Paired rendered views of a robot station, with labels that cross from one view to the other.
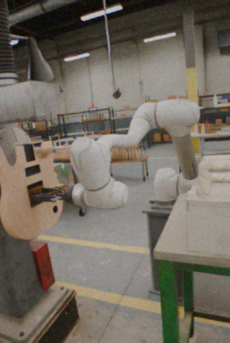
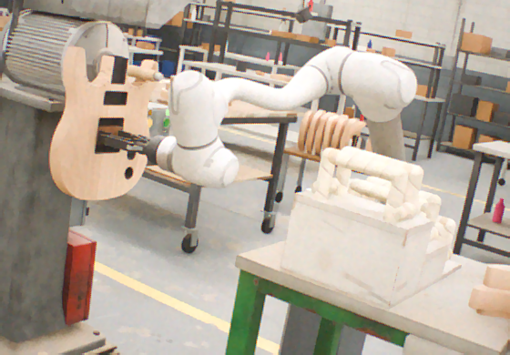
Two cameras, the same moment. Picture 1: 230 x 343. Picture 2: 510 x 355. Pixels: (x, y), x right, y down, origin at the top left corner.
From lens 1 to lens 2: 0.89 m
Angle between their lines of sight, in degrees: 7
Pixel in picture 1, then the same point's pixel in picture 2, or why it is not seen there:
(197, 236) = (296, 248)
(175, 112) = (370, 76)
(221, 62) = not seen: outside the picture
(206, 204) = (316, 206)
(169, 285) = (244, 314)
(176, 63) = not seen: outside the picture
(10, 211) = (66, 145)
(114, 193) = (214, 162)
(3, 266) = (17, 243)
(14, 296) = (17, 303)
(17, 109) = (124, 4)
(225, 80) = not seen: outside the picture
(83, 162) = (181, 103)
